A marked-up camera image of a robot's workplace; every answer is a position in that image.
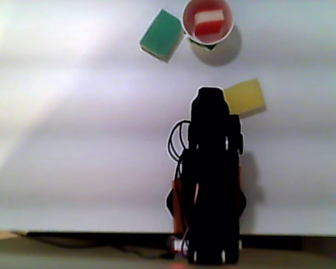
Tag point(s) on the red and white sponge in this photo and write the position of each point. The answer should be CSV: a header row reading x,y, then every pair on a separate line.
x,y
208,26

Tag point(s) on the yellow and white sponge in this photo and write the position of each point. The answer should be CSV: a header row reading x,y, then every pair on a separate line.
x,y
246,96

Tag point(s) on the small orange tape piece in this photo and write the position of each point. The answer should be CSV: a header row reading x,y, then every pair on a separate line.
x,y
240,179

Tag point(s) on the green and white sponge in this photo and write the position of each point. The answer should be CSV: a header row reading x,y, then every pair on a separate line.
x,y
161,35

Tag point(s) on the white paper cup green band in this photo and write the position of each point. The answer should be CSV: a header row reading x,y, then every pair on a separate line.
x,y
189,19

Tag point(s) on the large orange tape piece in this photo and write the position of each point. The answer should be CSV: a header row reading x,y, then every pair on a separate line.
x,y
177,207

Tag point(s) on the white controller board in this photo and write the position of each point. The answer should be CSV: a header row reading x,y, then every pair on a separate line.
x,y
180,244

